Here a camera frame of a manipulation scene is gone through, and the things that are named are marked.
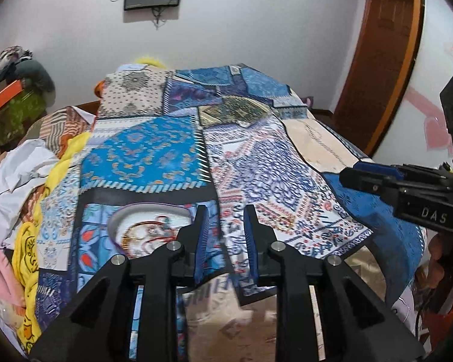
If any patchwork blue bedspread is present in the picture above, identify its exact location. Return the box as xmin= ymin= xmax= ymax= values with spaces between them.
xmin=35 ymin=65 xmax=426 ymax=361

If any orange box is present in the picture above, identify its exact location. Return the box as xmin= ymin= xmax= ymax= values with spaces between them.
xmin=0 ymin=80 xmax=23 ymax=109

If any pile of dark clothes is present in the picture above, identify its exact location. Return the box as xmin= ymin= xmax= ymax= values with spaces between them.
xmin=0 ymin=46 xmax=56 ymax=108

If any green patterned bag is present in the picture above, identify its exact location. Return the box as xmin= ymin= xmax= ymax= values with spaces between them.
xmin=0 ymin=89 xmax=46 ymax=146

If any striped brown cloth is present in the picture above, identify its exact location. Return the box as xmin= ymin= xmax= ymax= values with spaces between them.
xmin=38 ymin=106 xmax=92 ymax=159

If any yellow smiley cloth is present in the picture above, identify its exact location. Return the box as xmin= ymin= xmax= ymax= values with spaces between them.
xmin=12 ymin=132 xmax=92 ymax=354

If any right hand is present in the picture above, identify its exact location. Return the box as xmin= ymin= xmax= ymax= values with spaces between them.
xmin=427 ymin=233 xmax=453 ymax=289

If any red gold bangle bundle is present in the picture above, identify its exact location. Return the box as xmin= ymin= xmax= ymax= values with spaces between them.
xmin=120 ymin=216 xmax=179 ymax=258

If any white crumpled cloth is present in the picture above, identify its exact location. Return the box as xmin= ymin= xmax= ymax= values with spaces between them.
xmin=0 ymin=139 xmax=59 ymax=243

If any wooden door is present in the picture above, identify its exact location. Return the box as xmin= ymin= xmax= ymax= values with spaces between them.
xmin=334 ymin=0 xmax=424 ymax=156

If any pink slipper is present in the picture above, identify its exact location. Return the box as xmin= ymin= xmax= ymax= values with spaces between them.
xmin=0 ymin=250 xmax=26 ymax=307

